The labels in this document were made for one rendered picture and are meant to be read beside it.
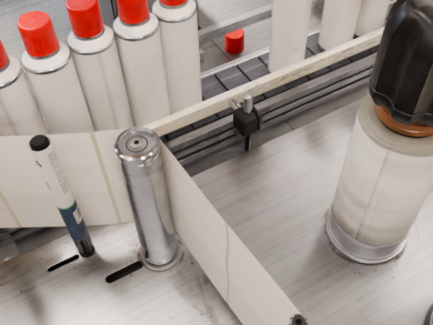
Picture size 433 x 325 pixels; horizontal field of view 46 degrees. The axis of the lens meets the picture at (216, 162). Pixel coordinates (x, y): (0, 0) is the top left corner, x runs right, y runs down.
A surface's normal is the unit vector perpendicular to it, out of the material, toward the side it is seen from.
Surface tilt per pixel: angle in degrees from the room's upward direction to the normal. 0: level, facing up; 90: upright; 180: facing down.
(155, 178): 90
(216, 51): 0
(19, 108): 90
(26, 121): 90
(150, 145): 0
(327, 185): 0
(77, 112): 90
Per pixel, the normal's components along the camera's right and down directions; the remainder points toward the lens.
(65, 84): 0.65, 0.58
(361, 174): -0.81, 0.48
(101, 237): -0.02, -0.63
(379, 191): -0.46, 0.72
